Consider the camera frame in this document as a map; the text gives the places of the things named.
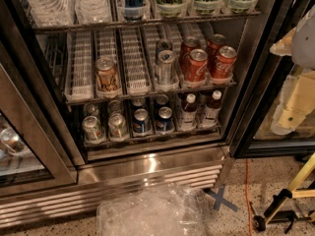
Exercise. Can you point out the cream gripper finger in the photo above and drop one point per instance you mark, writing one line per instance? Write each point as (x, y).
(283, 46)

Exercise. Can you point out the pepsi can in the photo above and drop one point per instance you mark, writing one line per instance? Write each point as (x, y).
(141, 121)
(139, 102)
(164, 120)
(161, 101)

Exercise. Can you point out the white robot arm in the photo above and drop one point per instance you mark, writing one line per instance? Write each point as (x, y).
(299, 43)

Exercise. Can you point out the front right coca-cola can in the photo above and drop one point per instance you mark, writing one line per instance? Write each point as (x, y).
(224, 62)

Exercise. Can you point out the coca-cola can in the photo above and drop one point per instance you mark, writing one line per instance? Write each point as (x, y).
(214, 43)
(189, 43)
(224, 62)
(197, 64)

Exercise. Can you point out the rear right coca-cola can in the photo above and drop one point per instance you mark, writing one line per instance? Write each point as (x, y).
(214, 43)

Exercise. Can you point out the front left coca-cola can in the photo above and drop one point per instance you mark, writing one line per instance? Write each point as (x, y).
(197, 64)

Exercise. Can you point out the rear left coca-cola can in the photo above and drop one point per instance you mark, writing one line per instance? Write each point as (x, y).
(189, 43)

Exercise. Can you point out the right glass fridge door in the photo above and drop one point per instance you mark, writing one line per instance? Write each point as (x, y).
(274, 111)

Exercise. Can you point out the front silver diet can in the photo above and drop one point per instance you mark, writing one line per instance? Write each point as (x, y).
(165, 67)

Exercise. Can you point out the silver diet can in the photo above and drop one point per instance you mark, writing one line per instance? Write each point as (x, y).
(165, 67)
(163, 44)

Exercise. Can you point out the rear silver diet can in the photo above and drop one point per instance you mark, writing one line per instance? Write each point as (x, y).
(163, 44)

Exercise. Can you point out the stainless steel display fridge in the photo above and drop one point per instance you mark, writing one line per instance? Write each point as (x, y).
(109, 170)

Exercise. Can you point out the white empty shelf tray middle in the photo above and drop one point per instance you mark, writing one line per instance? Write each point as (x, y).
(137, 76)

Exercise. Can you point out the white empty shelf tray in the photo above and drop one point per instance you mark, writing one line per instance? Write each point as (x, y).
(79, 85)
(137, 76)

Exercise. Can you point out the blue orange tall can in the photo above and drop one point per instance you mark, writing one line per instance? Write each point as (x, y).
(133, 9)

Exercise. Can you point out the brown patterned can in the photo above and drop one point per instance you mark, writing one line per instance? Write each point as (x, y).
(106, 74)

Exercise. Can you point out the rear left silver can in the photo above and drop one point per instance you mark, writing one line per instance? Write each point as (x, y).
(91, 109)

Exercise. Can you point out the white empty shelf tray left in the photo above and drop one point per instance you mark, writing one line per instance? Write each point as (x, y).
(79, 85)

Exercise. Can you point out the front left silver can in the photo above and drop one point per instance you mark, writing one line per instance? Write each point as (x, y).
(92, 130)

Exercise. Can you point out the open glass fridge door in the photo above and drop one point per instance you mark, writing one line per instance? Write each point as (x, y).
(35, 159)

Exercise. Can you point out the right brown tea bottle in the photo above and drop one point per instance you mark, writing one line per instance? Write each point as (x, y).
(212, 109)

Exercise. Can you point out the brown tea bottle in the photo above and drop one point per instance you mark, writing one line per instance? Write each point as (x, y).
(188, 112)
(212, 109)

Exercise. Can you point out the left brown tea bottle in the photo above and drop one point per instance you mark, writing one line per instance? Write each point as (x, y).
(188, 112)

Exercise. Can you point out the blue tape cross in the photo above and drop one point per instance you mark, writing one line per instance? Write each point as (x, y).
(220, 199)

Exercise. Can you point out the yellow black wheeled stand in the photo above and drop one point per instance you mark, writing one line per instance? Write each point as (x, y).
(274, 212)

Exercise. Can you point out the clear plastic bin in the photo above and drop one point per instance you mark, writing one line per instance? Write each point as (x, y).
(169, 210)

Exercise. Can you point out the clear water bottle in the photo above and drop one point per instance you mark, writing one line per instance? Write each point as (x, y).
(49, 13)

